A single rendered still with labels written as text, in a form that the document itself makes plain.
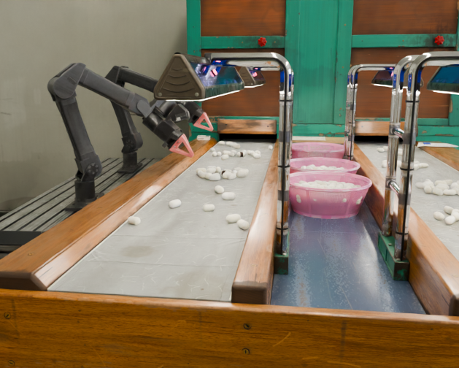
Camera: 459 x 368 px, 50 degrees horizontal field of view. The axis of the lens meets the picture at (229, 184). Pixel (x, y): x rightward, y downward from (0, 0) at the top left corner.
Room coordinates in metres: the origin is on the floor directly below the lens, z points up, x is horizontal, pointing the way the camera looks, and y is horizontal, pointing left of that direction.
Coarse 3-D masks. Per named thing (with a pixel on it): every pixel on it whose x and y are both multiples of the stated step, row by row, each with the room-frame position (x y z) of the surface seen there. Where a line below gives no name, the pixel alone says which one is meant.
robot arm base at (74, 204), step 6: (78, 180) 1.53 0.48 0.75; (78, 186) 1.52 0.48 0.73; (84, 186) 1.52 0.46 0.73; (90, 186) 1.53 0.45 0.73; (78, 192) 1.52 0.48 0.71; (84, 192) 1.52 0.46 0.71; (90, 192) 1.53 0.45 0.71; (78, 198) 1.52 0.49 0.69; (84, 198) 1.52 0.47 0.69; (90, 198) 1.53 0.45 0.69; (96, 198) 1.56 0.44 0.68; (72, 204) 1.49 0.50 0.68; (78, 204) 1.49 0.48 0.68; (84, 204) 1.49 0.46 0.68; (66, 210) 1.45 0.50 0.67; (72, 210) 1.45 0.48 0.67; (78, 210) 1.45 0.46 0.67
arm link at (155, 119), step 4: (156, 108) 1.67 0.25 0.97; (152, 112) 1.66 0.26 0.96; (156, 112) 1.70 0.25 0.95; (160, 112) 1.67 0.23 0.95; (148, 116) 1.65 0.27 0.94; (152, 116) 1.65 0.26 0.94; (156, 116) 1.65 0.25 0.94; (164, 116) 1.68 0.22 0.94; (144, 120) 1.65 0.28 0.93; (148, 120) 1.64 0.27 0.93; (152, 120) 1.64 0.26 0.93; (156, 120) 1.64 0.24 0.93; (160, 120) 1.65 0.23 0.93; (144, 124) 1.66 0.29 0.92; (148, 124) 1.65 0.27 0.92; (152, 124) 1.64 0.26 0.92; (156, 124) 1.64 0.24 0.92; (148, 128) 1.66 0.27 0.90; (152, 128) 1.65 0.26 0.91
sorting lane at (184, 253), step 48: (240, 144) 2.45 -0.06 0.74; (192, 192) 1.41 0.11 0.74; (240, 192) 1.41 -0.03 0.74; (144, 240) 0.97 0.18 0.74; (192, 240) 0.97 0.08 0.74; (240, 240) 0.97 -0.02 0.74; (48, 288) 0.73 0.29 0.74; (96, 288) 0.74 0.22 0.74; (144, 288) 0.74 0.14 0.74; (192, 288) 0.74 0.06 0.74
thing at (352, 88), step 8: (360, 64) 1.89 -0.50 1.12; (368, 64) 1.89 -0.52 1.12; (376, 64) 1.88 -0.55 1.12; (384, 64) 1.88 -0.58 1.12; (392, 64) 1.87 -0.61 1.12; (352, 72) 1.89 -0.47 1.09; (352, 80) 1.89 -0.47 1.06; (352, 88) 1.89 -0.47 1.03; (352, 96) 1.89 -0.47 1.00; (352, 104) 1.88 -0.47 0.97; (352, 112) 1.88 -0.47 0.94; (352, 120) 1.88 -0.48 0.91; (344, 128) 2.05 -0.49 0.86; (352, 128) 1.89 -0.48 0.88; (344, 136) 2.04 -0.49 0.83; (352, 136) 1.89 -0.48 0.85; (344, 144) 2.04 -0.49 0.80; (352, 144) 1.89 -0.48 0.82; (344, 152) 2.04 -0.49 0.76; (352, 152) 1.89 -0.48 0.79; (352, 160) 1.89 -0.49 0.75
